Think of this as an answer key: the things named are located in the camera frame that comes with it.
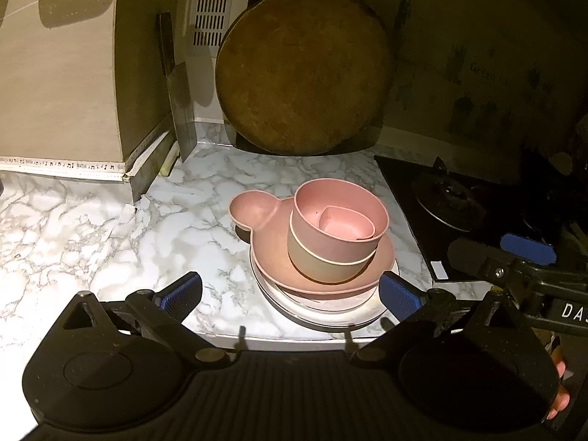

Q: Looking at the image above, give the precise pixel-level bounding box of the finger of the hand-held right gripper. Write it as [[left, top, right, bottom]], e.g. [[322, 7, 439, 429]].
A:
[[448, 238, 520, 281], [501, 233, 556, 266]]

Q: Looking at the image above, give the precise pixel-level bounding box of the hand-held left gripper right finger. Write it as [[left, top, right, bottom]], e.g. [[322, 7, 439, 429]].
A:
[[351, 271, 524, 370]]

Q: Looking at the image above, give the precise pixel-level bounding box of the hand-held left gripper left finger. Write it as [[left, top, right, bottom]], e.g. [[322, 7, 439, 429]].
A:
[[62, 272, 230, 370]]

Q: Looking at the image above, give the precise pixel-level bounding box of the small white plate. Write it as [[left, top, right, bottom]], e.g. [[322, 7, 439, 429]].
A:
[[264, 280, 387, 315]]

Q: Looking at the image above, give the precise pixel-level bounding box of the pink heart-shaped dish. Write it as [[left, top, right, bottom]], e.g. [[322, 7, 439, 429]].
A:
[[318, 206, 375, 248]]

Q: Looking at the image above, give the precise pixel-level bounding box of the cream bowl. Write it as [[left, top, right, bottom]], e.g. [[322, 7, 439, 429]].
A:
[[287, 209, 380, 284]]

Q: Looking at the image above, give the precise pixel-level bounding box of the large white floral plate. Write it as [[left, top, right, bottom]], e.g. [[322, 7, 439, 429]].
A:
[[251, 243, 400, 331]]

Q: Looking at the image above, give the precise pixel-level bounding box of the pink bear-shaped plate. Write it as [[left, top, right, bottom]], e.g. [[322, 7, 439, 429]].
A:
[[228, 189, 397, 295]]

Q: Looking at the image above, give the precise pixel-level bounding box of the pink bowl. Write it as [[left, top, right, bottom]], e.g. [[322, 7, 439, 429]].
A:
[[294, 180, 390, 260]]

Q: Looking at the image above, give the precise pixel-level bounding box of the person's right hand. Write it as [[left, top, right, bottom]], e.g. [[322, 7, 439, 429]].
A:
[[546, 348, 571, 420]]

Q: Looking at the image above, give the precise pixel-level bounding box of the black gas stove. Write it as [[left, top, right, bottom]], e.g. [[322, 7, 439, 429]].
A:
[[374, 154, 588, 286]]

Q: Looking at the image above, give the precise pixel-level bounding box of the white cylindrical stick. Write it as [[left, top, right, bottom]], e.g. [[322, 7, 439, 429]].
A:
[[158, 147, 179, 178]]

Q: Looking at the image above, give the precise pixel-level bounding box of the cleaver knife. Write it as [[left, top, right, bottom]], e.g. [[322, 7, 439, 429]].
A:
[[157, 11, 198, 162]]

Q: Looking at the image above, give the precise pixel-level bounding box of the music-note trim tape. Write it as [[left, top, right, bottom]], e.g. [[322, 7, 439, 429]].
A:
[[0, 129, 173, 182]]

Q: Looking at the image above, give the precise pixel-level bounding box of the round wooden cutting board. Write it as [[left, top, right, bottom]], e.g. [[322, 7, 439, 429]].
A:
[[214, 0, 393, 157]]

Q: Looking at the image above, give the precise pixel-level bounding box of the white vent grille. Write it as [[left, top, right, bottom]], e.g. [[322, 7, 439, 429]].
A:
[[190, 0, 240, 49]]

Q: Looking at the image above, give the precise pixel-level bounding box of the green plant wall sticker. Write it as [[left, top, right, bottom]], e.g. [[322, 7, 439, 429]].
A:
[[395, 0, 575, 148]]

